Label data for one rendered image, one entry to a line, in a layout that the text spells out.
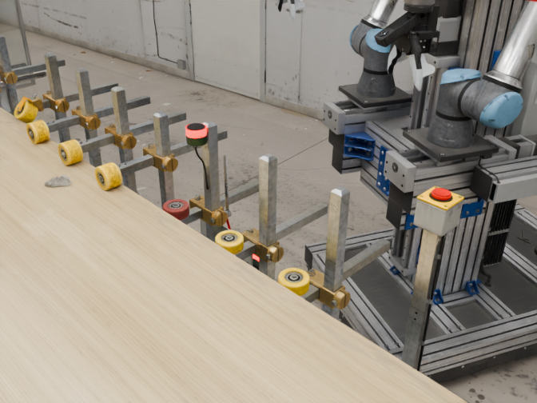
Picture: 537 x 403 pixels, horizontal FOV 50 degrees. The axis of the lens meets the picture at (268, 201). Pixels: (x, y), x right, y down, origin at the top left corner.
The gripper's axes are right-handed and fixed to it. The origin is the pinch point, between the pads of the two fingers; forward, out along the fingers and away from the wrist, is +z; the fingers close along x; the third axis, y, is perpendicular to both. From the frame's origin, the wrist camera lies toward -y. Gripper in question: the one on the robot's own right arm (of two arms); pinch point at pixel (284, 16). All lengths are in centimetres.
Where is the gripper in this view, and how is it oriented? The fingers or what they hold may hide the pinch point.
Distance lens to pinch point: 232.5
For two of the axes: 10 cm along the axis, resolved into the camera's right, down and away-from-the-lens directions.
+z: -0.1, 8.7, 5.0
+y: 9.4, -1.6, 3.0
